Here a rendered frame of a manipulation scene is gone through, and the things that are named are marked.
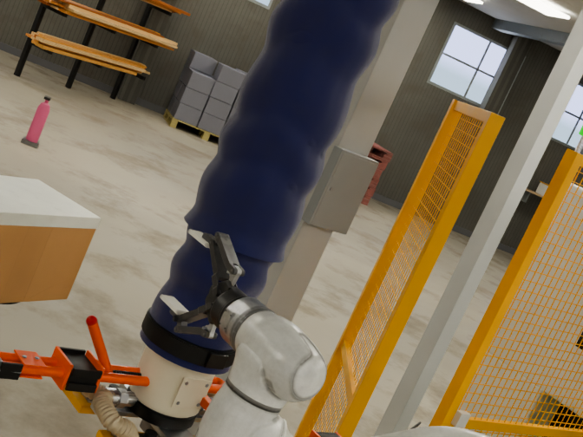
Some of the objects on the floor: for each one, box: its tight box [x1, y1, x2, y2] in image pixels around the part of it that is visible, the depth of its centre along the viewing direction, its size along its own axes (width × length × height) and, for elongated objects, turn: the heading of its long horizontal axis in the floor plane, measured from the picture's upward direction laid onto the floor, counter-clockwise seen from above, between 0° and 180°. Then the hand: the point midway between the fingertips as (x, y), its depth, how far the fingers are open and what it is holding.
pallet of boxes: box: [163, 49, 247, 141], centre depth 1589 cm, size 127×85×126 cm
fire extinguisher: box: [21, 95, 51, 148], centre depth 967 cm, size 23×24×53 cm
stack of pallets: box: [361, 142, 393, 205], centre depth 1669 cm, size 142×98×101 cm
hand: (183, 267), depth 175 cm, fingers open, 13 cm apart
